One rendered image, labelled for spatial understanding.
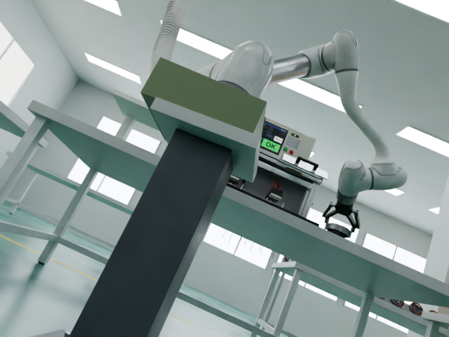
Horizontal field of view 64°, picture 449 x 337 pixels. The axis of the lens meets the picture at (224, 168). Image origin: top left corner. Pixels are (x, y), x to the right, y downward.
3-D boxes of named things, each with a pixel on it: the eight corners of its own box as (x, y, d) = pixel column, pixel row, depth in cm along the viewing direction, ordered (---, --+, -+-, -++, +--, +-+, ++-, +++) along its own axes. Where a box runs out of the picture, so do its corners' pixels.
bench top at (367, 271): (486, 313, 154) (488, 301, 156) (27, 108, 163) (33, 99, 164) (373, 296, 251) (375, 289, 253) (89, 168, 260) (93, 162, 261)
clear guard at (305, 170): (327, 180, 176) (331, 169, 178) (282, 160, 177) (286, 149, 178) (307, 193, 207) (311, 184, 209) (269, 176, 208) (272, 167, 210)
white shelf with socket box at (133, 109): (132, 171, 227) (164, 110, 239) (79, 147, 228) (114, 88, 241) (140, 184, 260) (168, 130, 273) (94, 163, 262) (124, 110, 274)
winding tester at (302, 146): (305, 169, 206) (317, 139, 212) (235, 139, 208) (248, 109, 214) (288, 184, 244) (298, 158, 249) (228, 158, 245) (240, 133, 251)
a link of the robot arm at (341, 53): (366, 70, 158) (341, 77, 169) (365, 29, 158) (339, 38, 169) (347, 67, 151) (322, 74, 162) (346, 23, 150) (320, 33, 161)
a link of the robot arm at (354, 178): (339, 198, 159) (369, 197, 160) (346, 170, 150) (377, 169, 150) (333, 182, 168) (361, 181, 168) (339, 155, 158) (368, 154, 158)
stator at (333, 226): (349, 235, 172) (351, 227, 173) (325, 227, 177) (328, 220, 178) (348, 241, 182) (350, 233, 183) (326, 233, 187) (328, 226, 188)
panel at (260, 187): (294, 235, 208) (311, 188, 216) (190, 188, 211) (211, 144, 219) (293, 235, 209) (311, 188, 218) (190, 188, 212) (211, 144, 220)
